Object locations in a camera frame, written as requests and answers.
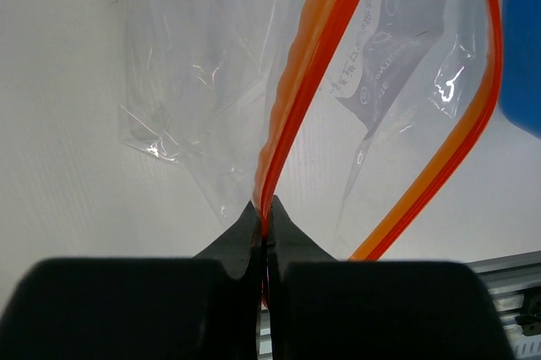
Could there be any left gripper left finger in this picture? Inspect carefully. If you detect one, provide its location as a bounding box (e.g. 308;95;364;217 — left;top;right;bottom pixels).
1;205;263;359

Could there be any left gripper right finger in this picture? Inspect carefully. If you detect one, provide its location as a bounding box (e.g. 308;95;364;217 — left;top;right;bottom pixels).
267;199;513;359

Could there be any clear zip top bag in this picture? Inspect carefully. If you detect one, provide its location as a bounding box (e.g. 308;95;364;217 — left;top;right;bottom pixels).
116;0;504;310

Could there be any blue plastic bin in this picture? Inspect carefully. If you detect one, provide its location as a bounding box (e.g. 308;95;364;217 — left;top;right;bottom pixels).
500;0;540;138

